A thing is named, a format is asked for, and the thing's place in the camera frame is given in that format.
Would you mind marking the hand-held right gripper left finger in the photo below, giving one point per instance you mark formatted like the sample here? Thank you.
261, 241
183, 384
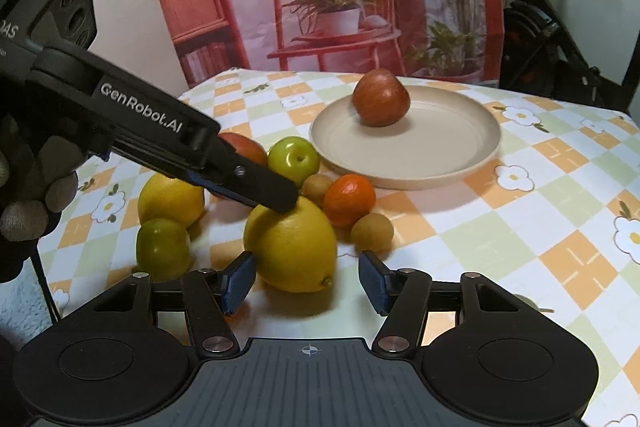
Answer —
240, 283

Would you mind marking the yellow lemon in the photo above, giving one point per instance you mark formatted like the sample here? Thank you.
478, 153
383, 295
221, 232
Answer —
290, 252
167, 202

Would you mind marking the beige round plate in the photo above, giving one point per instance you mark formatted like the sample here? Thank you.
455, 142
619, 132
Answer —
425, 142

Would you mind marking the dark red apple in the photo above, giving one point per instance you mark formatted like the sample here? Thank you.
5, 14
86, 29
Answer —
380, 99

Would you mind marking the bright red apple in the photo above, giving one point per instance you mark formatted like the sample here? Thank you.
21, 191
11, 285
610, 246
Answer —
245, 149

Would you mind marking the green apple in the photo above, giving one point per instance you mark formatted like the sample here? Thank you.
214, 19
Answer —
162, 252
292, 162

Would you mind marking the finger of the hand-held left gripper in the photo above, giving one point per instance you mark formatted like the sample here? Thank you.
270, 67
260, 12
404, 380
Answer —
205, 181
260, 187

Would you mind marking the checkered floral tablecloth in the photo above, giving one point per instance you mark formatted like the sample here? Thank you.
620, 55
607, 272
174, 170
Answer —
500, 257

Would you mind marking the person's left hand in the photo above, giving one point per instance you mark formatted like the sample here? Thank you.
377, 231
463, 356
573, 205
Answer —
25, 219

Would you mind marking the orange tangerine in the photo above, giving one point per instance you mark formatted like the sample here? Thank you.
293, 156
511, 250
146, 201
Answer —
350, 202

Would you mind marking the black exercise bike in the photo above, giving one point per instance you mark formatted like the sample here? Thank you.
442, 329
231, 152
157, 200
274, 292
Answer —
530, 32

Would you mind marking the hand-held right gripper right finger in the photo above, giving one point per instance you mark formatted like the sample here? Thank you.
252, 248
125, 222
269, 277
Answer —
375, 283

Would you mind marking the brown kiwi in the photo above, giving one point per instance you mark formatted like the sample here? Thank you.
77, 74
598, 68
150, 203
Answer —
317, 187
372, 233

